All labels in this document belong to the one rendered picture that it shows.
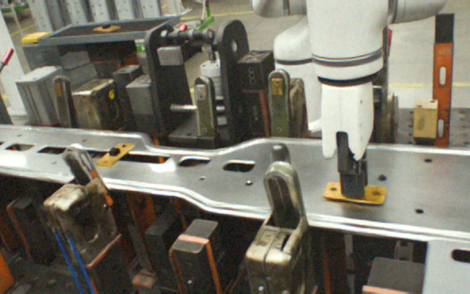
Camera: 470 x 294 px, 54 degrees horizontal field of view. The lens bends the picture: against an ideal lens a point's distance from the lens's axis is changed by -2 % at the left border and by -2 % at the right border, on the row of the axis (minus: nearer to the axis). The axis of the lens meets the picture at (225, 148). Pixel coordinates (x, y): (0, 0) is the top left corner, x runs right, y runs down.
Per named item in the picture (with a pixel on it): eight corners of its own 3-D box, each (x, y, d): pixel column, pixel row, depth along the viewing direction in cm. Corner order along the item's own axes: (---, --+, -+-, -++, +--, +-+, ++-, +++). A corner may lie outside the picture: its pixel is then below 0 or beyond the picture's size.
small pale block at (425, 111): (409, 281, 89) (413, 108, 72) (411, 269, 92) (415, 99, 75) (428, 284, 88) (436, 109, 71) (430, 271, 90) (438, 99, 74)
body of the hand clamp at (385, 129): (364, 265, 95) (357, 108, 79) (370, 243, 100) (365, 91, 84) (394, 269, 92) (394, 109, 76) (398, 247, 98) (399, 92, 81)
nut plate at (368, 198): (321, 198, 66) (321, 190, 66) (328, 183, 69) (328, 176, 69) (383, 204, 63) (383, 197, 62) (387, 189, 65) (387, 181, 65)
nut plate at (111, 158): (109, 167, 87) (108, 161, 86) (94, 165, 88) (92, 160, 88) (135, 144, 93) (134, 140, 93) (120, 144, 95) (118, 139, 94)
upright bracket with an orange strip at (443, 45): (424, 269, 91) (433, 14, 68) (425, 264, 92) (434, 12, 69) (441, 271, 90) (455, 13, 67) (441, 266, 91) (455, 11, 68)
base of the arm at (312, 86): (282, 103, 149) (277, 46, 140) (342, 107, 140) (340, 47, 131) (259, 130, 135) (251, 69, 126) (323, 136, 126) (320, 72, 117)
